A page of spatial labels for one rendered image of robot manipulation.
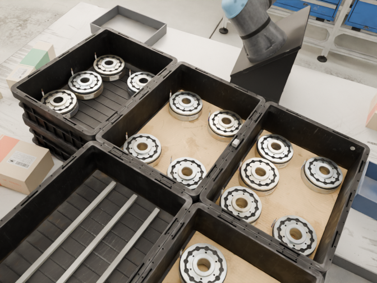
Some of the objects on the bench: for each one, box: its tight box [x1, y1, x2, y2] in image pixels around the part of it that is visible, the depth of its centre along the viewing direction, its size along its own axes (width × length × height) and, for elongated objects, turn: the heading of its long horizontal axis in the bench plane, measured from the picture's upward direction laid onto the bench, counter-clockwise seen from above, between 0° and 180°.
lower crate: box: [22, 116, 77, 162], centre depth 113 cm, size 40×30×12 cm
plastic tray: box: [90, 4, 167, 47], centre depth 153 cm, size 27×20×5 cm
